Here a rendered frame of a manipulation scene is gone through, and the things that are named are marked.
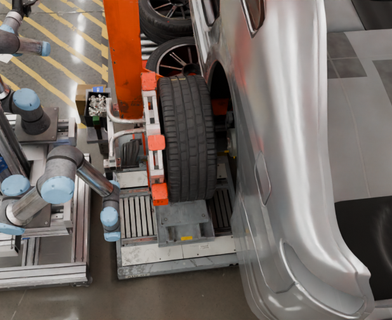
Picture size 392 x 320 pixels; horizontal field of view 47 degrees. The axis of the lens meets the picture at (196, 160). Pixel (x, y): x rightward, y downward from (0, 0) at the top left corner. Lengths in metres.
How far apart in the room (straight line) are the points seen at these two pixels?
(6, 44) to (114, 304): 1.64
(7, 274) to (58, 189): 1.24
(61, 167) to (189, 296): 1.47
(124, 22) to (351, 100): 1.22
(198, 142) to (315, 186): 0.83
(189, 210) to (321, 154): 1.59
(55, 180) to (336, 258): 1.00
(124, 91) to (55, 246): 1.02
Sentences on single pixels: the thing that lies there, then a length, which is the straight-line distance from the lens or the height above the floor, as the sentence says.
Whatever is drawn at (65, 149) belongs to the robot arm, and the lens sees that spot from 1.80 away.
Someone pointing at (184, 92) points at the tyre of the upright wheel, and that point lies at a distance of 2.18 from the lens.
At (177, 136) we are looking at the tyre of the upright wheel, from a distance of 2.09.
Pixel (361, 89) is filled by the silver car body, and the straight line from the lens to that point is 2.59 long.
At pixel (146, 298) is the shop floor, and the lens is 2.94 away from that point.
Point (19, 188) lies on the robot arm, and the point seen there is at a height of 1.05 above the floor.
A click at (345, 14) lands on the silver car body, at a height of 0.95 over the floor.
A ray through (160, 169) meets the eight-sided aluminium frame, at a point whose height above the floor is 0.98.
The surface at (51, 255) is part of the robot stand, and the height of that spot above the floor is 0.21.
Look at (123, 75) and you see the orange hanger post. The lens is 2.55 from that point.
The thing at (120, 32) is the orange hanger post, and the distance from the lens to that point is 2.34.
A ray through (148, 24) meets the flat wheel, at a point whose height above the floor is 0.43.
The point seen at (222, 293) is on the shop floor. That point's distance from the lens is 2.96.
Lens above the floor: 2.84
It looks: 58 degrees down
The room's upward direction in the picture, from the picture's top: 6 degrees clockwise
